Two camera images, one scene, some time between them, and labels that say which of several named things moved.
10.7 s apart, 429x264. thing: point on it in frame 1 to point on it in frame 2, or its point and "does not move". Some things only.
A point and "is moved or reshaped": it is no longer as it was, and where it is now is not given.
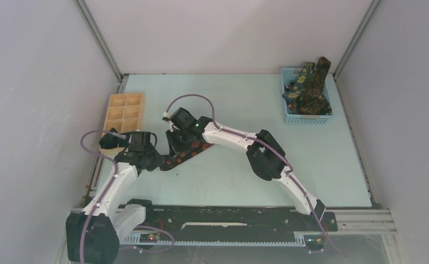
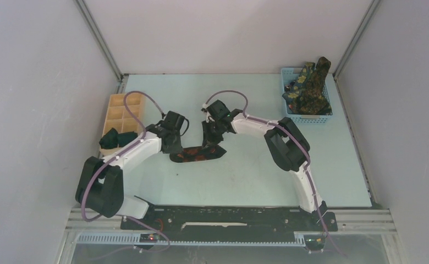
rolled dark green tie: [122, 142] does not move
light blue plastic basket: [290, 75] does not move
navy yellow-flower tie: [293, 97] does not move
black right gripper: [174, 147] to [209, 139]
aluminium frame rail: [375, 221] does not move
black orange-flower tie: [180, 158] is moved or reshaped
